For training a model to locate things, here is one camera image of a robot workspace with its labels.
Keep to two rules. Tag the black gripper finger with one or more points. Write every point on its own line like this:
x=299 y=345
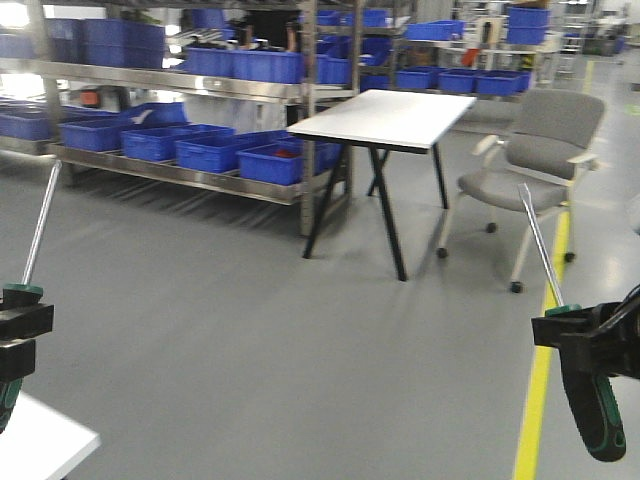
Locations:
x=18 y=359
x=26 y=322
x=562 y=322

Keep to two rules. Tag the green black screwdriver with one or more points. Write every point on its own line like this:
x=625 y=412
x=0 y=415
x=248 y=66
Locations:
x=25 y=293
x=589 y=394

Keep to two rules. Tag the grey office chair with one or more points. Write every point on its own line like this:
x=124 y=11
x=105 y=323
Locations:
x=547 y=148

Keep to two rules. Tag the white table black legs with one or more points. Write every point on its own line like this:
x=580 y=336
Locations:
x=389 y=120

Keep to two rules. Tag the steel shelving rack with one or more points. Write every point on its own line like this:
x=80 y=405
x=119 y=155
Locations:
x=122 y=96

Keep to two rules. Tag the blue bin with red item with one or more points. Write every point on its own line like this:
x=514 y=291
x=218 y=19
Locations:
x=285 y=160

